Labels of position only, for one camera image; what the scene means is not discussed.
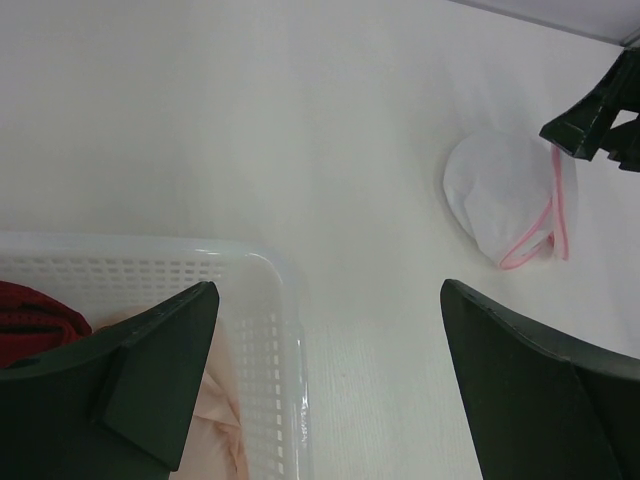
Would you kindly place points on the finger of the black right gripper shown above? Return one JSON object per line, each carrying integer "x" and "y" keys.
{"x": 622, "y": 144}
{"x": 575, "y": 132}

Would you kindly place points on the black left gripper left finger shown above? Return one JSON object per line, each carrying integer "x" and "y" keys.
{"x": 47, "y": 399}

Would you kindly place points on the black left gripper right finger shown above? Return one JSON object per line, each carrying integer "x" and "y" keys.
{"x": 540, "y": 404}

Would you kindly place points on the white mesh laundry bag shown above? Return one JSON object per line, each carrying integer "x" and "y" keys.
{"x": 514, "y": 195}

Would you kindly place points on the red bra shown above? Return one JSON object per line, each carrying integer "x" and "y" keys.
{"x": 33, "y": 323}

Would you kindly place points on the white plastic laundry basket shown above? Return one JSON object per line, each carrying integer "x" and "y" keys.
{"x": 103, "y": 275}

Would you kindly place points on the pink garment in basket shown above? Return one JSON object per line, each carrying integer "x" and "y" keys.
{"x": 215, "y": 425}

